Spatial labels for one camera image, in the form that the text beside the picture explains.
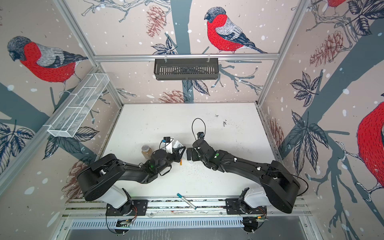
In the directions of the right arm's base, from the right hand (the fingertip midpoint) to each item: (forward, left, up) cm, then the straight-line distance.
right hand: (192, 152), depth 84 cm
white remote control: (+2, +8, +5) cm, 10 cm away
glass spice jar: (-1, +26, +2) cm, 26 cm away
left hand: (+1, +4, +2) cm, 5 cm away
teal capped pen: (-23, +2, -9) cm, 25 cm away
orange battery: (-4, +7, -7) cm, 10 cm away
